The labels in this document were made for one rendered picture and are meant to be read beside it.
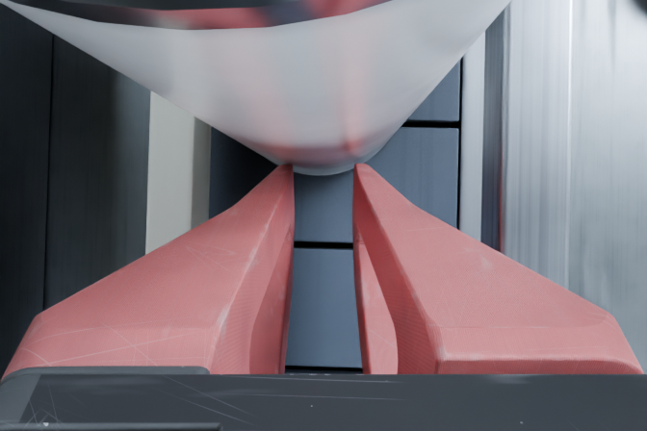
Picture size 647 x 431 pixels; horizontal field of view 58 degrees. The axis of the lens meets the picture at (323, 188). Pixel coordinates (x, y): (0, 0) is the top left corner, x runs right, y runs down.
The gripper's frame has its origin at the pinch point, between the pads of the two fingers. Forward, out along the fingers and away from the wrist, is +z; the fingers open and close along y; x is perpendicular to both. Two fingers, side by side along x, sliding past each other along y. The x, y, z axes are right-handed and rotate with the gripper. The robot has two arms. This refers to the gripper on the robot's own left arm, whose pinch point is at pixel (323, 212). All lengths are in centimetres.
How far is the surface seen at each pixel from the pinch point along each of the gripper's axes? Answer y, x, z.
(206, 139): 3.2, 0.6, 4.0
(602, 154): -10.9, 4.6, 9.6
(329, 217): -0.2, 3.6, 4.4
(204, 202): 3.2, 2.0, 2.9
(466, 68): -4.5, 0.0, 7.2
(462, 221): -4.3, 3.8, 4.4
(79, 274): 9.7, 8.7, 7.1
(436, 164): -3.5, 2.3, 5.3
